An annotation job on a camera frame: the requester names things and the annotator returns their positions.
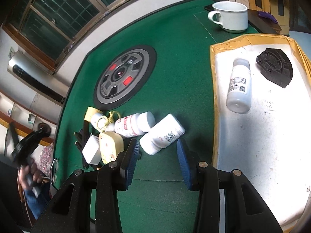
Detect gold key ring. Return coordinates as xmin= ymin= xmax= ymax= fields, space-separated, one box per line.
xmin=104 ymin=110 xmax=121 ymax=129

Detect white bottle with red label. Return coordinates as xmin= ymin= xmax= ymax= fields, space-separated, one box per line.
xmin=114 ymin=111 xmax=156 ymax=138

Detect small white tube bottle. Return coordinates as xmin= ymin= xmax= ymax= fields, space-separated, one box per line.
xmin=91 ymin=113 xmax=115 ymax=133

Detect purple cloth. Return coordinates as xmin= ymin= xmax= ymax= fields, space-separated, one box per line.
xmin=258 ymin=11 xmax=278 ymax=24

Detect person's left hand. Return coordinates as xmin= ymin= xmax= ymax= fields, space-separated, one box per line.
xmin=18 ymin=157 xmax=43 ymax=190

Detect white ceramic mug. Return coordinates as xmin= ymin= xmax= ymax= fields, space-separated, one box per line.
xmin=208 ymin=1 xmax=249 ymax=33

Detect black fan-shaped plastic part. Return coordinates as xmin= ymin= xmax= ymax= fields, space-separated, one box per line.
xmin=256 ymin=48 xmax=293 ymax=88

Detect white bottle with QR label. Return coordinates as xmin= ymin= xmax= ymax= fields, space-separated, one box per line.
xmin=139 ymin=114 xmax=186 ymax=155

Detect white bottle in tray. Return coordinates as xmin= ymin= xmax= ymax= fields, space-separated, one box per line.
xmin=226 ymin=58 xmax=252 ymax=114

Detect black marker pen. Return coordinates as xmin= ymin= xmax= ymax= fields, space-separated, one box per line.
xmin=73 ymin=120 xmax=102 ymax=170

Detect window with green grille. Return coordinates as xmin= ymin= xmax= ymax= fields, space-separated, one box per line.
xmin=4 ymin=0 xmax=129 ymax=72

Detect yellow-edged white tray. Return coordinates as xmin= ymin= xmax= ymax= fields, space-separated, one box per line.
xmin=210 ymin=34 xmax=310 ymax=232

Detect cream cartoon card case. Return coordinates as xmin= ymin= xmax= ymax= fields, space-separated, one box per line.
xmin=99 ymin=131 xmax=124 ymax=164

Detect white rectangular charger box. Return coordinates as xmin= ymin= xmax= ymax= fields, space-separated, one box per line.
xmin=82 ymin=135 xmax=101 ymax=165

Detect round mahjong table control panel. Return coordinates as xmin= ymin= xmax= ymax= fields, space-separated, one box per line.
xmin=93 ymin=45 xmax=156 ymax=111

